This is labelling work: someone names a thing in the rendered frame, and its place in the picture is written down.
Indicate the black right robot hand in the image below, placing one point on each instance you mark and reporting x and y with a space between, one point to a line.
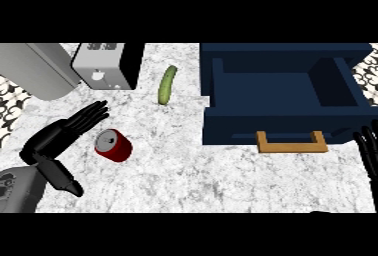
367 150

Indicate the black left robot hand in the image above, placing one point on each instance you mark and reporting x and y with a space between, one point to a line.
51 140

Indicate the red can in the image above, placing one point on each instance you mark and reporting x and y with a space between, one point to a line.
113 145

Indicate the dark blue drawer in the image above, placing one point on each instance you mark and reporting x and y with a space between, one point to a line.
289 110

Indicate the large grey appliance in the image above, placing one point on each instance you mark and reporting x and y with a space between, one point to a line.
34 68

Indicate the grey and black toaster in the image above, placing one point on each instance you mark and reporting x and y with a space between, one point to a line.
109 65

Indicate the green cucumber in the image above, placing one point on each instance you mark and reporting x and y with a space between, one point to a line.
166 85

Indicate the dark blue cabinet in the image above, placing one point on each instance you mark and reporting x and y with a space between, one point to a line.
285 53

